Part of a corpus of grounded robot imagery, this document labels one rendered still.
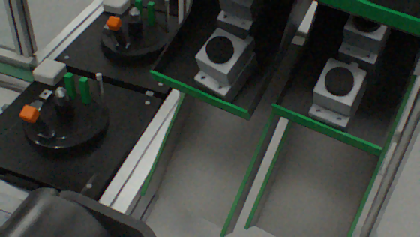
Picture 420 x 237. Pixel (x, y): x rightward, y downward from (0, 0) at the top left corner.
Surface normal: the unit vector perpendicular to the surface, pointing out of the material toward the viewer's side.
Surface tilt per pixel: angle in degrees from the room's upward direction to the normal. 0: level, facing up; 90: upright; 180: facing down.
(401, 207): 0
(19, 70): 0
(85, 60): 0
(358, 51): 25
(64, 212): 13
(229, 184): 45
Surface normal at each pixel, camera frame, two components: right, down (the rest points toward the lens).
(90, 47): 0.08, -0.76
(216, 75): -0.55, 0.77
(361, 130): -0.12, -0.45
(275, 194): -0.26, -0.15
